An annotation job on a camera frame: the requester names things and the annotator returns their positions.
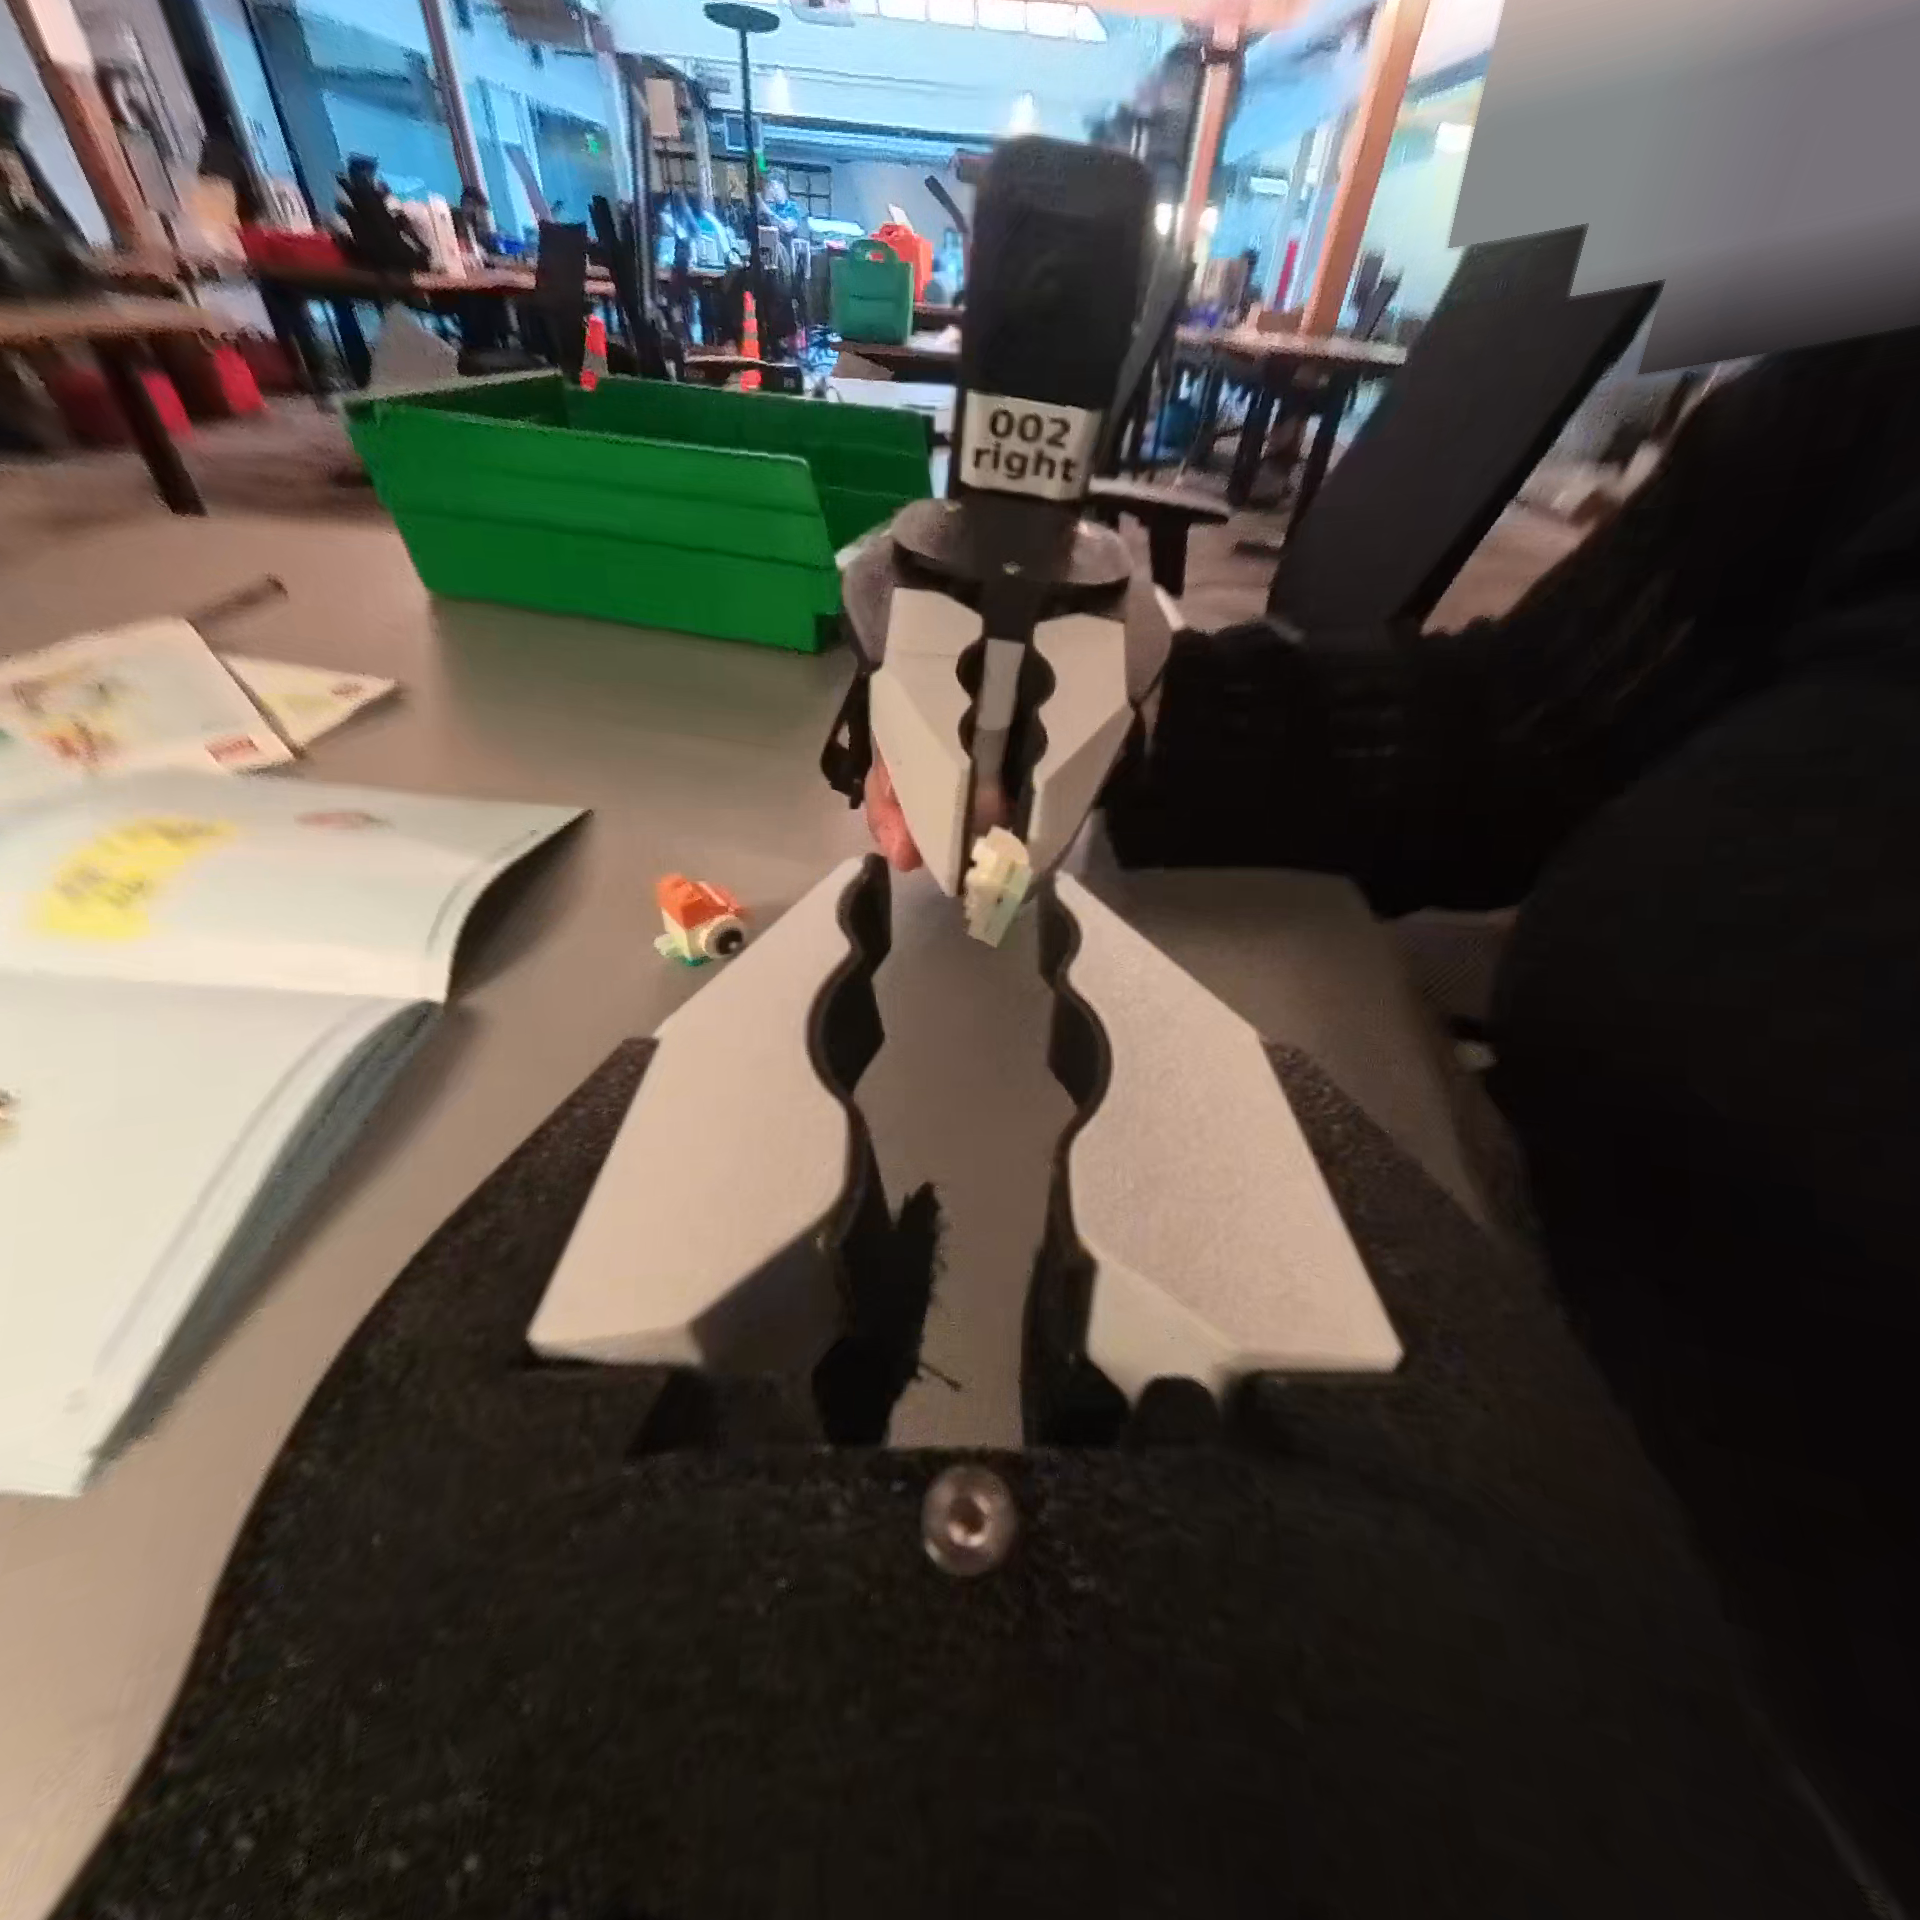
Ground person's right hand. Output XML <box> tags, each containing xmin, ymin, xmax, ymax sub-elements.
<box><xmin>862</xmin><ymin>748</ymin><xmax>927</xmax><ymax>876</ymax></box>

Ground wooden side table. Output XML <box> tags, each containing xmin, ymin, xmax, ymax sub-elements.
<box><xmin>0</xmin><ymin>287</ymin><xmax>269</xmax><ymax>520</ymax></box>

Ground small white leaflet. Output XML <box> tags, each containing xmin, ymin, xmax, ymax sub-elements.
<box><xmin>222</xmin><ymin>652</ymin><xmax>403</xmax><ymax>752</ymax></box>

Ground open light blue instruction book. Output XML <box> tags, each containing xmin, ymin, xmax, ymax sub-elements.
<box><xmin>0</xmin><ymin>768</ymin><xmax>590</xmax><ymax>1501</ymax></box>

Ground green tote bag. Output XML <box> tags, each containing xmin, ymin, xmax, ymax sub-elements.
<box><xmin>827</xmin><ymin>238</ymin><xmax>921</xmax><ymax>345</ymax></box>

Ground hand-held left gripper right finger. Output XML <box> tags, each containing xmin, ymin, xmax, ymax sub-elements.
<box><xmin>1026</xmin><ymin>871</ymin><xmax>1407</xmax><ymax>1397</ymax></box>

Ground long dark workbench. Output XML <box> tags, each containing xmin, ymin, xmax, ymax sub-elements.
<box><xmin>245</xmin><ymin>257</ymin><xmax>620</xmax><ymax>396</ymax></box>

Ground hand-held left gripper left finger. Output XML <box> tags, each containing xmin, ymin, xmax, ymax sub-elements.
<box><xmin>525</xmin><ymin>855</ymin><xmax>902</xmax><ymax>1369</ymax></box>

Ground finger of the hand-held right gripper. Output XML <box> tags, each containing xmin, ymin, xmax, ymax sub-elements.
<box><xmin>1018</xmin><ymin>615</ymin><xmax>1138</xmax><ymax>888</ymax></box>
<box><xmin>871</xmin><ymin>590</ymin><xmax>1002</xmax><ymax>902</ymax></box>

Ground small colourful instruction booklet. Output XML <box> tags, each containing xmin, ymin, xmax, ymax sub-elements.
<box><xmin>0</xmin><ymin>615</ymin><xmax>298</xmax><ymax>783</ymax></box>

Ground person's black clothed body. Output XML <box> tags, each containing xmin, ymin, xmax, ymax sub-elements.
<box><xmin>1486</xmin><ymin>345</ymin><xmax>1920</xmax><ymax>1920</ymax></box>

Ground orange and white lego assembly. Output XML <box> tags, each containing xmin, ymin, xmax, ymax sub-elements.
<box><xmin>651</xmin><ymin>872</ymin><xmax>749</xmax><ymax>971</ymax></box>

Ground dark table with metal legs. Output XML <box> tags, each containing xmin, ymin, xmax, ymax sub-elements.
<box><xmin>1177</xmin><ymin>319</ymin><xmax>1415</xmax><ymax>515</ymax></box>

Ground red crates under table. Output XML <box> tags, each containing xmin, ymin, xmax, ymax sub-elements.
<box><xmin>45</xmin><ymin>333</ymin><xmax>275</xmax><ymax>453</ymax></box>

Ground orange pillar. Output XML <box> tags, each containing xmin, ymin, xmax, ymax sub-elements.
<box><xmin>1299</xmin><ymin>0</ymin><xmax>1431</xmax><ymax>341</ymax></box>

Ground white lego piece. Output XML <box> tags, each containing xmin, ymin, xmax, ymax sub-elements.
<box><xmin>965</xmin><ymin>829</ymin><xmax>1039</xmax><ymax>945</ymax></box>

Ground green plastic bin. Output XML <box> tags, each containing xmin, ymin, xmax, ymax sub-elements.
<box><xmin>342</xmin><ymin>372</ymin><xmax>941</xmax><ymax>655</ymax></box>

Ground person's right forearm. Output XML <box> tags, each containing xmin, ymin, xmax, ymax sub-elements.
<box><xmin>1101</xmin><ymin>607</ymin><xmax>1667</xmax><ymax>921</ymax></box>

